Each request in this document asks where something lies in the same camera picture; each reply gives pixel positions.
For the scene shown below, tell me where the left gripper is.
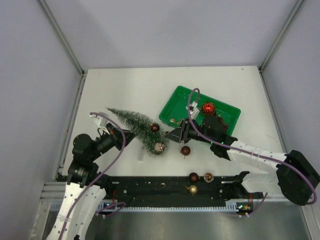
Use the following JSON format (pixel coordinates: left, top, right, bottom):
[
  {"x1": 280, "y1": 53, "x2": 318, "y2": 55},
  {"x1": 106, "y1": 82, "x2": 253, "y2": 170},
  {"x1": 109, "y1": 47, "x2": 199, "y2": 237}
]
[{"x1": 88, "y1": 122, "x2": 138, "y2": 162}]

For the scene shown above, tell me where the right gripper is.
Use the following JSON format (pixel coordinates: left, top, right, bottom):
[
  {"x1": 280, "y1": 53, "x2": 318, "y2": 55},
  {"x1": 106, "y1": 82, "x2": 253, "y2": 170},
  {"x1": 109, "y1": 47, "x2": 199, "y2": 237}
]
[{"x1": 165, "y1": 118, "x2": 215, "y2": 145}]

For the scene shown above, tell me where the dark brown small bauble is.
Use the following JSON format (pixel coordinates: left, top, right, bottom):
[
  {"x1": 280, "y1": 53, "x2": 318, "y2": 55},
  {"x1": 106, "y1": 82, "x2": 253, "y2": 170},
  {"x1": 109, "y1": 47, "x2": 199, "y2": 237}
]
[{"x1": 150, "y1": 123, "x2": 160, "y2": 133}]

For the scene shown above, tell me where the small green christmas tree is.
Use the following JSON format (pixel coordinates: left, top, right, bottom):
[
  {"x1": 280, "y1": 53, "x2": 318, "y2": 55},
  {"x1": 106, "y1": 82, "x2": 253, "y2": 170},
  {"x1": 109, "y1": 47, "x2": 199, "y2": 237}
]
[{"x1": 107, "y1": 107, "x2": 169, "y2": 156}]

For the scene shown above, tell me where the red glitter bauble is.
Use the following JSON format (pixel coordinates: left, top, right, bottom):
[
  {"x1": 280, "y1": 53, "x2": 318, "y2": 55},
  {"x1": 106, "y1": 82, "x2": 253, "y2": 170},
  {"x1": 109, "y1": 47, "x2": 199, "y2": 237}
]
[{"x1": 201, "y1": 102, "x2": 216, "y2": 116}]

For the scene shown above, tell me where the pine cone pair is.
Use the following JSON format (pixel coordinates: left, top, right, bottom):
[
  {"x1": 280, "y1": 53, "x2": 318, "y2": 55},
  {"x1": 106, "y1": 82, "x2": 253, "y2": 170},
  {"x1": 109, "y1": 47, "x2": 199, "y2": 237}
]
[{"x1": 203, "y1": 172, "x2": 214, "y2": 183}]

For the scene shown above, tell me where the brown ribbon bow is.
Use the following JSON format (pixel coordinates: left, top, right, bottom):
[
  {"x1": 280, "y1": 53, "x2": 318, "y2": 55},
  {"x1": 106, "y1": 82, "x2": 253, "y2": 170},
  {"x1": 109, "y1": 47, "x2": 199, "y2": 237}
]
[{"x1": 217, "y1": 116, "x2": 229, "y2": 133}]

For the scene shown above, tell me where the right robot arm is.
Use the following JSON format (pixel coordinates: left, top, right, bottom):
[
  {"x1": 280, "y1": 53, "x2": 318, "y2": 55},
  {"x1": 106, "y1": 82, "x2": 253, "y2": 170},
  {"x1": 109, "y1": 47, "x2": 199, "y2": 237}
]
[{"x1": 165, "y1": 116, "x2": 320, "y2": 206}]

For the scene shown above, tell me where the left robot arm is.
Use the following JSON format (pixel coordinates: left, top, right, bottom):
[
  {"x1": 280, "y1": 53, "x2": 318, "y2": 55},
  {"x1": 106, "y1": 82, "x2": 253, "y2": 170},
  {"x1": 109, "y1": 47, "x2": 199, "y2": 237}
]
[{"x1": 47, "y1": 123, "x2": 135, "y2": 240}]

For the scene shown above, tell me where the green plastic tray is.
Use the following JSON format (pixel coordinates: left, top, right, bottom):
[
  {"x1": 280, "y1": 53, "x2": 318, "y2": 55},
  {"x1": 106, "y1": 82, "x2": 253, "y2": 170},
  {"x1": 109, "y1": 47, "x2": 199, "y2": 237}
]
[{"x1": 158, "y1": 85, "x2": 241, "y2": 135}]

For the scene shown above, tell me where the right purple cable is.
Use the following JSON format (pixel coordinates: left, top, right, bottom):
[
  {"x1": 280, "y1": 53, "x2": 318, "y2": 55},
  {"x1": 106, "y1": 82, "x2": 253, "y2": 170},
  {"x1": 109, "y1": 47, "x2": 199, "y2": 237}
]
[{"x1": 187, "y1": 87, "x2": 316, "y2": 218}]

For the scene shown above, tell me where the purple cable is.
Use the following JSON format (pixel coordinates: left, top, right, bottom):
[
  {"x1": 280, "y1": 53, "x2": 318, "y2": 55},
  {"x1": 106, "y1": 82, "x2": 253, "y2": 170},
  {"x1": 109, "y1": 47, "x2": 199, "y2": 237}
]
[
  {"x1": 58, "y1": 111, "x2": 126, "y2": 240},
  {"x1": 187, "y1": 87, "x2": 316, "y2": 218}
]

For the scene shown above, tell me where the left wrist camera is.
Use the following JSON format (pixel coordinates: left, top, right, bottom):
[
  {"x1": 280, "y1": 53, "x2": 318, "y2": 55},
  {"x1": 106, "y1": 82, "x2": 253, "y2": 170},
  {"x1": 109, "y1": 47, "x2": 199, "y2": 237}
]
[{"x1": 89, "y1": 112, "x2": 109, "y2": 129}]

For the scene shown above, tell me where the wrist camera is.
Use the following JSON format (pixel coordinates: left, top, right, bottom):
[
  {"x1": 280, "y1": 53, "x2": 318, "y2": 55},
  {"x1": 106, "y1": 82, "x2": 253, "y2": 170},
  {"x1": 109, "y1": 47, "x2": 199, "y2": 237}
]
[
  {"x1": 186, "y1": 101, "x2": 200, "y2": 120},
  {"x1": 89, "y1": 112, "x2": 109, "y2": 129}
]

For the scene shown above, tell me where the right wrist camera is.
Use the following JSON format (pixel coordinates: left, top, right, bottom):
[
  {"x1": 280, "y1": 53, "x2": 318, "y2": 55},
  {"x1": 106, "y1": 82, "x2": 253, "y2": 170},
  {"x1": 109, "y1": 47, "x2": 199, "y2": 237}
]
[{"x1": 186, "y1": 101, "x2": 200, "y2": 120}]

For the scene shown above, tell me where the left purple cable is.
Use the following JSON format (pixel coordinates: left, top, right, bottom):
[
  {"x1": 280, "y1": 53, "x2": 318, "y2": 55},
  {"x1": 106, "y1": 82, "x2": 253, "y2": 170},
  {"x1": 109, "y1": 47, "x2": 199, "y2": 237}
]
[{"x1": 58, "y1": 111, "x2": 126, "y2": 240}]

